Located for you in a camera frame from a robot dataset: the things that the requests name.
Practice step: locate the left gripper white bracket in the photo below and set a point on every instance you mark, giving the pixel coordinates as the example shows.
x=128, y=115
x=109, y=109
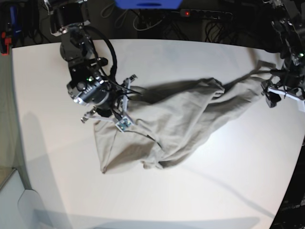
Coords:
x=273, y=94

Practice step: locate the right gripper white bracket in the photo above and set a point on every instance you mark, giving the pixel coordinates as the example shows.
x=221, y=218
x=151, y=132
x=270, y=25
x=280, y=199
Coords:
x=114, y=105

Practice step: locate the beige t-shirt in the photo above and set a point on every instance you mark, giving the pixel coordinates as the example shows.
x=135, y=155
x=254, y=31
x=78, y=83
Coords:
x=172, y=120

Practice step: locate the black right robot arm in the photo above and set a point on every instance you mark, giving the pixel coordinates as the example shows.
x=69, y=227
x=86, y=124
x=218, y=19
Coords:
x=90, y=84

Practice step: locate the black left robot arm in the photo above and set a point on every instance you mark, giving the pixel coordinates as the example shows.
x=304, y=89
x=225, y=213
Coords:
x=289, y=23

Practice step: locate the red black tool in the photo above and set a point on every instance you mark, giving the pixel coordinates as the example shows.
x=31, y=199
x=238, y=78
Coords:
x=5, y=43

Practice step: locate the black power strip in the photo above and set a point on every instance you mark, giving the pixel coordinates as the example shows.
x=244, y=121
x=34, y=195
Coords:
x=206, y=14

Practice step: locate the blue plastic box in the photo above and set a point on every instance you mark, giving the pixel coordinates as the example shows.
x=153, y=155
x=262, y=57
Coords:
x=148, y=4

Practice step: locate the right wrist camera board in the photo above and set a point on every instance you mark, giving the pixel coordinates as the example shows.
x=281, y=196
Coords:
x=123, y=124

